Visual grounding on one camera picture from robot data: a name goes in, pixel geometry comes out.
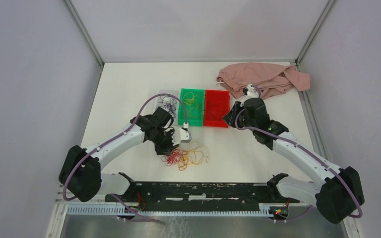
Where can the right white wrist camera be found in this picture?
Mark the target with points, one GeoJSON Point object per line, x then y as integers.
{"type": "Point", "coordinates": [252, 91]}

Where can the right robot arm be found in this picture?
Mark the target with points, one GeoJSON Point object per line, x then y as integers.
{"type": "Point", "coordinates": [335, 191]}

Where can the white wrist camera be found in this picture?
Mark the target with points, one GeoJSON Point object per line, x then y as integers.
{"type": "Point", "coordinates": [252, 91]}
{"type": "Point", "coordinates": [181, 134]}

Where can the green plastic bin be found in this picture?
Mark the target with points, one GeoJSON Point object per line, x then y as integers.
{"type": "Point", "coordinates": [193, 100]}

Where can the clear plastic bin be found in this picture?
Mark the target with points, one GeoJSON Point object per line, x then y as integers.
{"type": "Point", "coordinates": [168, 103]}

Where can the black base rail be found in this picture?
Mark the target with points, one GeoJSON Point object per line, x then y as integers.
{"type": "Point", "coordinates": [202, 196]}

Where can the pink cloth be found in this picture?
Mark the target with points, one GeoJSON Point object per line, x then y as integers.
{"type": "Point", "coordinates": [271, 79]}

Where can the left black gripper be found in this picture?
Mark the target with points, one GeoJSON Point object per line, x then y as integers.
{"type": "Point", "coordinates": [166, 150]}

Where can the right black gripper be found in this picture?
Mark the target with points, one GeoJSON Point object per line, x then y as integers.
{"type": "Point", "coordinates": [230, 117]}

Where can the white slotted cable duct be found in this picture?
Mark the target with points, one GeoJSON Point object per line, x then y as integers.
{"type": "Point", "coordinates": [119, 210]}

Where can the red plastic bin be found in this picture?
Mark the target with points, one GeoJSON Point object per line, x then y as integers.
{"type": "Point", "coordinates": [216, 106]}

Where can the right controller board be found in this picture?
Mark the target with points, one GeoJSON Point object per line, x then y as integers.
{"type": "Point", "coordinates": [279, 213]}

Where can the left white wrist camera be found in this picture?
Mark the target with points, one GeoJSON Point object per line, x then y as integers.
{"type": "Point", "coordinates": [181, 134]}

